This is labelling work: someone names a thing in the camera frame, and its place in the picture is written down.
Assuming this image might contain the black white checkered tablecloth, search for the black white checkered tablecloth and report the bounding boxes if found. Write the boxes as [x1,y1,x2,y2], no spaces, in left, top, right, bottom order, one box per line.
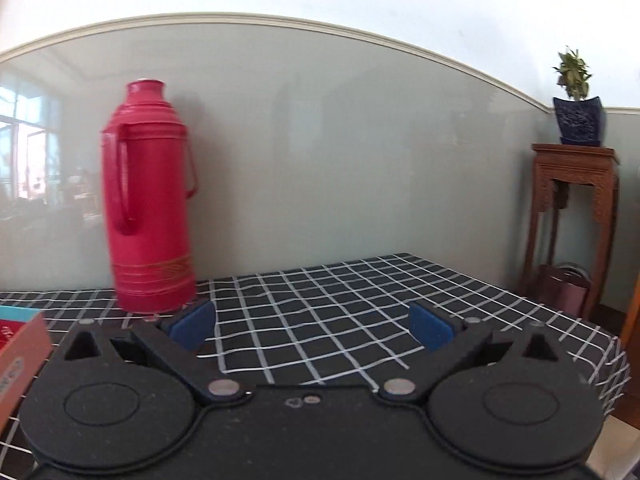
[1,254,629,479]

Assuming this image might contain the pink waste bin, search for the pink waste bin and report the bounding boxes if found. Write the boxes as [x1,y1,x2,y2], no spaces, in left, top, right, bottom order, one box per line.
[534,262,591,316]

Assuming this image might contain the colourful red paper box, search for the colourful red paper box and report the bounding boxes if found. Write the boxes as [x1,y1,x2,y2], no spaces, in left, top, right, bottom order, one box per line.
[0,306,52,430]

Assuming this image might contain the red thermos flask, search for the red thermos flask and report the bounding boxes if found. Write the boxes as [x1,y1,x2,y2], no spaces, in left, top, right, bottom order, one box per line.
[101,79,198,314]

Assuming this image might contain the carved wooden plant stand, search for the carved wooden plant stand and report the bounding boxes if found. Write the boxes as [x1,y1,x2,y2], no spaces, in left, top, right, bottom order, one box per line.
[518,143,620,318]

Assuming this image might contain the dark blue plant pot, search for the dark blue plant pot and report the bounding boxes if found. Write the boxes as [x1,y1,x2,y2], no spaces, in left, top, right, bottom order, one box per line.
[553,96,606,148]

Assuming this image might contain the green potted plant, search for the green potted plant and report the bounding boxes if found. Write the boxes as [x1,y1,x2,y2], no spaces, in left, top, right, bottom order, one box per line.
[554,48,591,101]

